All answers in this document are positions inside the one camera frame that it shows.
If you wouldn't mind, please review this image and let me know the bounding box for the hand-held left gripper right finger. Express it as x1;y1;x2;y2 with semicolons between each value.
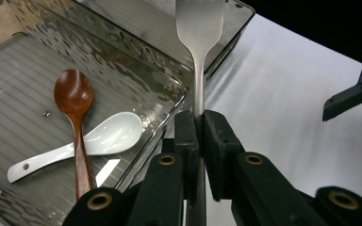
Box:
203;109;246;202

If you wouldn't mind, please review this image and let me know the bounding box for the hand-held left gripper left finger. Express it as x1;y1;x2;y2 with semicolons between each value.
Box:
173;109;201;208

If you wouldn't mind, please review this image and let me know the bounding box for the white ceramic spoon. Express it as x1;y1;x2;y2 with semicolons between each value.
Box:
7;111;144;185

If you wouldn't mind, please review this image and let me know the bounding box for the steel fork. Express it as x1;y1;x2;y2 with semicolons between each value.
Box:
175;0;226;226

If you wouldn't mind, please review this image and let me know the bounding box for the brown wooden spoon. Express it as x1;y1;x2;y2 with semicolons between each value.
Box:
53;68;95;201

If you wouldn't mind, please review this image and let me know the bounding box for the smoky clear plastic bin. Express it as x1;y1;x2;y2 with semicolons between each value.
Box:
0;0;189;226
74;0;256;83

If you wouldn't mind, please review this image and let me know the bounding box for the white table sheet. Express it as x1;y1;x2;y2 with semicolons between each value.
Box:
182;13;362;226

